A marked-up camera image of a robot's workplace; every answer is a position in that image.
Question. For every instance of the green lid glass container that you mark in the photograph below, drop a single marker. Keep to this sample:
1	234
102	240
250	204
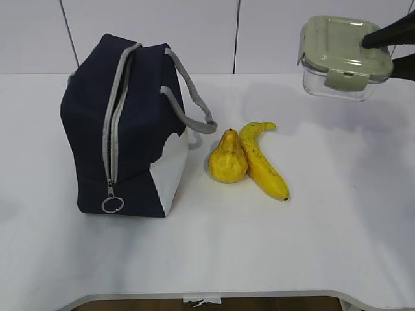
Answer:
335	64

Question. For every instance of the yellow pear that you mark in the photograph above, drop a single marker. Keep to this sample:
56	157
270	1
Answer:
228	162

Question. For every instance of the yellow banana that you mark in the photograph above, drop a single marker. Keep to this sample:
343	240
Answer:
259	169

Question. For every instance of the white tape label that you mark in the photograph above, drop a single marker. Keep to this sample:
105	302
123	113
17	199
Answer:
196	302

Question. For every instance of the navy blue lunch bag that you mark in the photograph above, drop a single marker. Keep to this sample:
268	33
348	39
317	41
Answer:
126	112

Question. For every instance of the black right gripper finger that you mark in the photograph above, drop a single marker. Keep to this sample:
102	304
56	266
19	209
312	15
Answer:
404	68
400	32

